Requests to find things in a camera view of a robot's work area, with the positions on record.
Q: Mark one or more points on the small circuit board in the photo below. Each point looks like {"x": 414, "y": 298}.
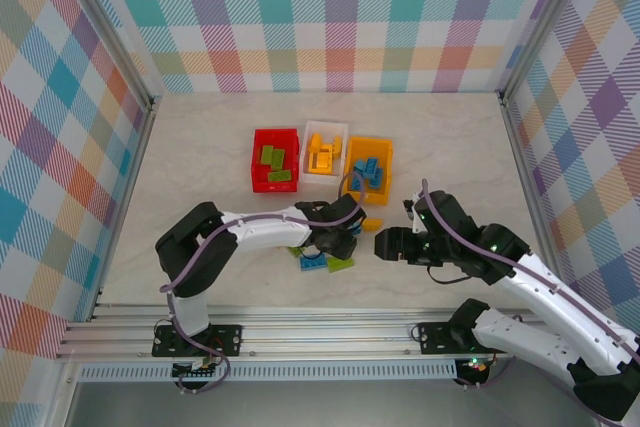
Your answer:
{"x": 195, "y": 372}

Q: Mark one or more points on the small board with lit LEDs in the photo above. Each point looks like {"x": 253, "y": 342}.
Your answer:
{"x": 475, "y": 364}

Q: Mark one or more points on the yellow lego window frame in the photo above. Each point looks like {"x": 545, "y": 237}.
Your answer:
{"x": 322, "y": 173}

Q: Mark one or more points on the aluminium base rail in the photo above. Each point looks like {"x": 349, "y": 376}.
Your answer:
{"x": 325, "y": 332}

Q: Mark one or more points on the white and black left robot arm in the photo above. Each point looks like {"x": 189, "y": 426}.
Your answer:
{"x": 260, "y": 232}

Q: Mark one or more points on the long green lego brick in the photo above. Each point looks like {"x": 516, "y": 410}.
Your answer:
{"x": 341, "y": 265}
{"x": 280, "y": 176}
{"x": 279, "y": 158}
{"x": 266, "y": 153}

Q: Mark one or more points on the red plastic bin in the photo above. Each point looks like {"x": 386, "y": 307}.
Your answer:
{"x": 272, "y": 137}

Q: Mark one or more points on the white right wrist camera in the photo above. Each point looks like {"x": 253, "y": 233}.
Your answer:
{"x": 414, "y": 217}

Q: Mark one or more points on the orange plastic bin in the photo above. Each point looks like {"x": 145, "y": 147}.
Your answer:
{"x": 370, "y": 147}

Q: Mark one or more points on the aluminium frame post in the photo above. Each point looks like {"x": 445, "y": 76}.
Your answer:
{"x": 117, "y": 32}
{"x": 542, "y": 22}

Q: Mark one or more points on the white plastic bin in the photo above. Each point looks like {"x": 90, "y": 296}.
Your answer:
{"x": 325, "y": 128}

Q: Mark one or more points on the long blue lego brick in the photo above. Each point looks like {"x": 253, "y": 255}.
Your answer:
{"x": 377, "y": 179}
{"x": 371, "y": 165}
{"x": 356, "y": 183}
{"x": 313, "y": 264}

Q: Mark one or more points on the small green lego brick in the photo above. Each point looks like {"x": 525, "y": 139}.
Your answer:
{"x": 296, "y": 252}

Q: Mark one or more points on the aluminium side frame bar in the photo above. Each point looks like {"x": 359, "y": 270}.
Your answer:
{"x": 533, "y": 197}
{"x": 132, "y": 182}

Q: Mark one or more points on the orange lego brick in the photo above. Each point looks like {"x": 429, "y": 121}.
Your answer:
{"x": 328, "y": 151}

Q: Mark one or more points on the yellow curved lego brick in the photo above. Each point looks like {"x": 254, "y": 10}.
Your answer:
{"x": 372, "y": 223}

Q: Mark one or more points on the blue lego slope piece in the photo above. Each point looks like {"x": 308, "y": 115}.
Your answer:
{"x": 356, "y": 228}
{"x": 358, "y": 165}

